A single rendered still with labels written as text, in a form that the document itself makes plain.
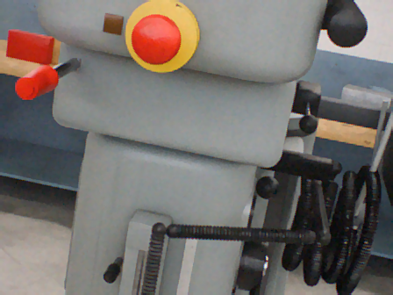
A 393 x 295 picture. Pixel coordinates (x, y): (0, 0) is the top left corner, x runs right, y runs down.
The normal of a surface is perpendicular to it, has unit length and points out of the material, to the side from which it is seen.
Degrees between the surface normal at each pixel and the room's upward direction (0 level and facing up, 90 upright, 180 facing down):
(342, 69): 90
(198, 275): 90
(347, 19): 90
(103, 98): 90
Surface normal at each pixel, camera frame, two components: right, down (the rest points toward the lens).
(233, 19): -0.14, 0.26
